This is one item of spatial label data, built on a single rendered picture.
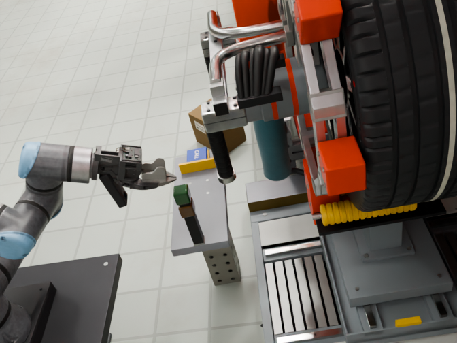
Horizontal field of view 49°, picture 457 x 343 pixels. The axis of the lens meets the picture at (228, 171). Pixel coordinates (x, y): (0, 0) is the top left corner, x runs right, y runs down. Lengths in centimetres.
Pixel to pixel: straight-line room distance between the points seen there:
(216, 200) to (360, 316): 55
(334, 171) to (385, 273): 71
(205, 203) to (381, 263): 57
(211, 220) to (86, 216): 102
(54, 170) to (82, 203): 126
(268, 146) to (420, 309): 66
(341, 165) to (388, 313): 76
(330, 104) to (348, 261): 77
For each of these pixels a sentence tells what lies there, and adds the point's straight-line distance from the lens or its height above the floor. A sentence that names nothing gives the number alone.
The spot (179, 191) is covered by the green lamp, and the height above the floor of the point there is 66.
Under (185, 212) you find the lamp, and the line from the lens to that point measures 136.
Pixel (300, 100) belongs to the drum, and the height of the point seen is 85.
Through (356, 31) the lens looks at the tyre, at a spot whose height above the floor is 108.
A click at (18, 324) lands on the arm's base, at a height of 40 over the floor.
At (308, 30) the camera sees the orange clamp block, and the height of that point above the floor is 110.
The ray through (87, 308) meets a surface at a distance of 166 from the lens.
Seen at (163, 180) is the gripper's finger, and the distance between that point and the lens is 129.
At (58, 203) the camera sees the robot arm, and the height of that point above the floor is 72.
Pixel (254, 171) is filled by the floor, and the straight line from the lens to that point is 232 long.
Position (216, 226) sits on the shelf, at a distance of 149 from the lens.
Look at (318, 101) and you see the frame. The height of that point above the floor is 97.
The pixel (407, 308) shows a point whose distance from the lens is 164.
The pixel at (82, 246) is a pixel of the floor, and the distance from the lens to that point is 230.
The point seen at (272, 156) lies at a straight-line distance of 147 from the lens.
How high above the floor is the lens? 152
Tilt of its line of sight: 40 degrees down
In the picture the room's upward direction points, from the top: 15 degrees counter-clockwise
